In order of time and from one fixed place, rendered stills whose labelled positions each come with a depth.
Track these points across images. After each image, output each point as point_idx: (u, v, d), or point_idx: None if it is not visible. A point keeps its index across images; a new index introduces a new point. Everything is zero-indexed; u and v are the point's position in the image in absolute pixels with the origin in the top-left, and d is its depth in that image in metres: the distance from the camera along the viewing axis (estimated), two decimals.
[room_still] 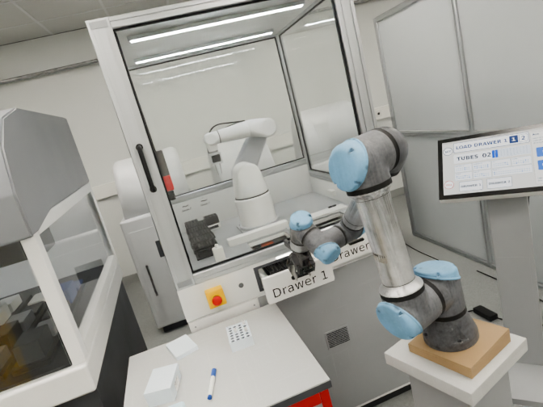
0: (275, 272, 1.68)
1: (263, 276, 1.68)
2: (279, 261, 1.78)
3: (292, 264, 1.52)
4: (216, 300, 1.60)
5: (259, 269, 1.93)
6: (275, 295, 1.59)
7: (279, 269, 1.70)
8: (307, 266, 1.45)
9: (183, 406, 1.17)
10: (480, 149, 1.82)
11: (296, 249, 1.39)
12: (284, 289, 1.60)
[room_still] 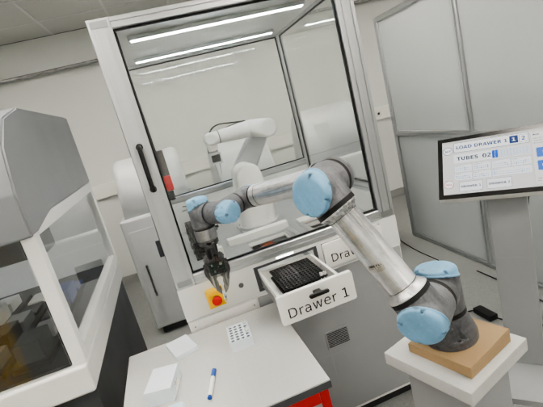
0: (290, 288, 1.50)
1: (276, 293, 1.50)
2: (294, 275, 1.60)
3: (210, 271, 1.44)
4: (216, 300, 1.60)
5: (270, 283, 1.74)
6: (290, 316, 1.41)
7: (293, 285, 1.52)
8: (216, 262, 1.38)
9: (183, 406, 1.17)
10: (480, 149, 1.82)
11: (199, 237, 1.37)
12: (300, 308, 1.42)
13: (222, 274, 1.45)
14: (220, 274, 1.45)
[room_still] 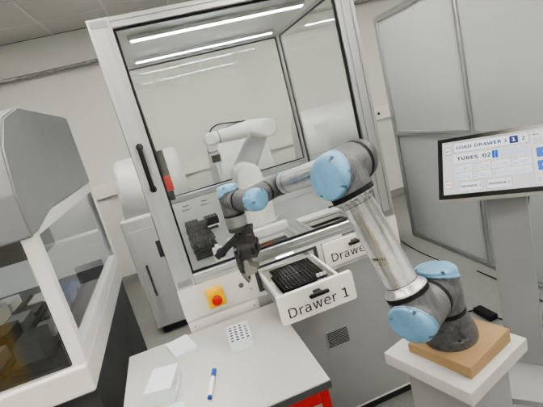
0: (290, 288, 1.50)
1: (276, 293, 1.50)
2: (294, 275, 1.60)
3: (242, 260, 1.43)
4: (216, 300, 1.60)
5: (270, 283, 1.74)
6: (290, 316, 1.41)
7: (293, 285, 1.52)
8: (255, 242, 1.44)
9: (183, 406, 1.17)
10: (480, 149, 1.82)
11: (241, 220, 1.39)
12: (300, 308, 1.42)
13: None
14: None
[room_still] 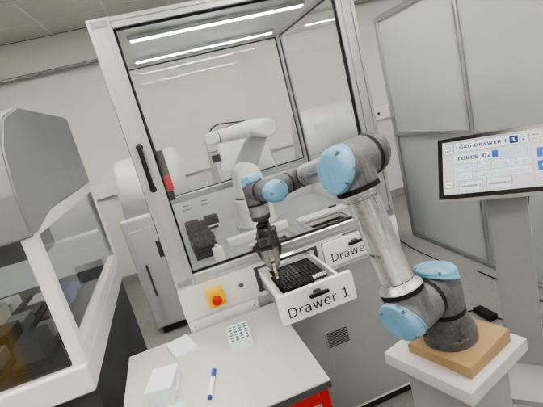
0: (290, 288, 1.50)
1: (276, 293, 1.50)
2: (294, 275, 1.60)
3: (275, 245, 1.49)
4: (216, 300, 1.60)
5: (270, 283, 1.74)
6: (290, 316, 1.41)
7: (293, 285, 1.52)
8: None
9: (183, 406, 1.17)
10: (480, 149, 1.82)
11: None
12: (300, 308, 1.42)
13: (267, 253, 1.50)
14: (268, 252, 1.50)
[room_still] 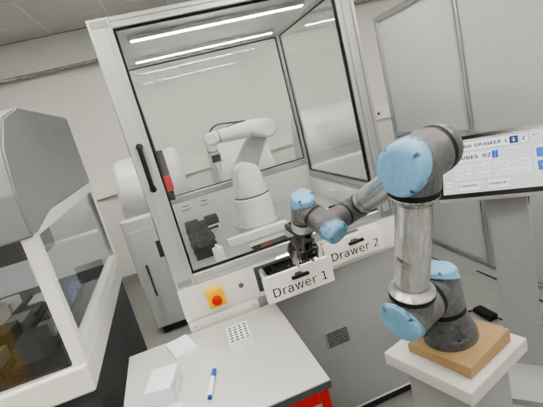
0: (275, 272, 1.68)
1: (263, 276, 1.68)
2: (279, 261, 1.78)
3: (294, 249, 1.42)
4: (216, 300, 1.60)
5: (259, 269, 1.92)
6: (275, 296, 1.59)
7: (279, 269, 1.70)
8: (309, 251, 1.35)
9: (183, 406, 1.17)
10: (480, 149, 1.82)
11: (298, 231, 1.29)
12: (284, 289, 1.60)
13: None
14: None
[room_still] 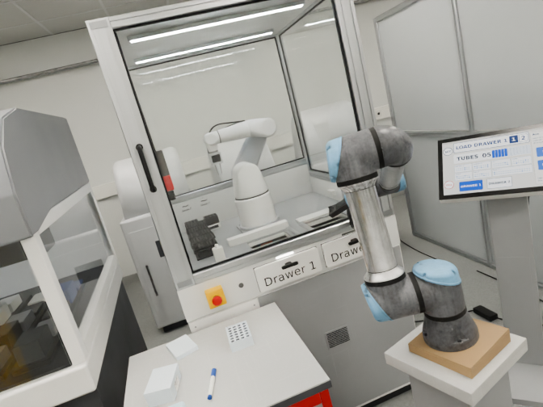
0: None
1: None
2: None
3: None
4: (216, 300, 1.60)
5: None
6: (266, 284, 1.71)
7: None
8: None
9: (183, 406, 1.17)
10: (480, 149, 1.82)
11: None
12: (275, 278, 1.72)
13: None
14: None
